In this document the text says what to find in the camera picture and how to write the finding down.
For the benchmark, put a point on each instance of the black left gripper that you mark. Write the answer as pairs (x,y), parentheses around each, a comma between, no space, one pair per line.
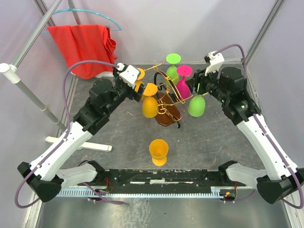
(133,95)

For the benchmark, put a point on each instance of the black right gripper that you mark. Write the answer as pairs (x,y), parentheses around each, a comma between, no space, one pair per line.
(199,77)

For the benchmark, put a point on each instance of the yellow plastic wine glass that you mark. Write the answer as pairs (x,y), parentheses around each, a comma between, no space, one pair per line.
(139,78)

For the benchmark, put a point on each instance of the pink plastic wine glass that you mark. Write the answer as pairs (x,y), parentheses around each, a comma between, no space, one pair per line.
(184,71)

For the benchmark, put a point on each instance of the green plastic wine glass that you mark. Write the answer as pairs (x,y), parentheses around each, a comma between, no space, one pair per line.
(171,72)

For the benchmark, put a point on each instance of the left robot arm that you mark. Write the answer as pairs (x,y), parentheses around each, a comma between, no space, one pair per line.
(44,175)

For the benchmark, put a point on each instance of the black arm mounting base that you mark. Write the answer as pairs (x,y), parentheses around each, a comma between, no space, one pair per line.
(127,181)

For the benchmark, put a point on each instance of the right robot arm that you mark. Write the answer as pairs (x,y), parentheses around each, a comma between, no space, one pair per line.
(281,178)

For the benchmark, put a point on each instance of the white drying rack stand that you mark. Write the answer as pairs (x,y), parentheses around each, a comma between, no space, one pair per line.
(23,126)

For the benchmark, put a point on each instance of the red cloth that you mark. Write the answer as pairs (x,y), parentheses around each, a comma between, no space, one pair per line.
(84,42)

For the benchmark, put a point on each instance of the gold wire wine glass rack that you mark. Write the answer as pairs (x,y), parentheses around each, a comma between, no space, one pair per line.
(167,96)

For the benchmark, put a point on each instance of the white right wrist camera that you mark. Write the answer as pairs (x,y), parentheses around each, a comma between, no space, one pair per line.
(215,60)

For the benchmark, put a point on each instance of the aluminium frame post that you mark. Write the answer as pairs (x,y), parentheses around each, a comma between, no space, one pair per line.
(264,29)

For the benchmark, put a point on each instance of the aluminium rail beam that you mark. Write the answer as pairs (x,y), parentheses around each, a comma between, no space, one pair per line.
(87,173)

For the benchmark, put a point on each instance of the teal wire hanger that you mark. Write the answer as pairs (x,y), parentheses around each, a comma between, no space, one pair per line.
(111,23)

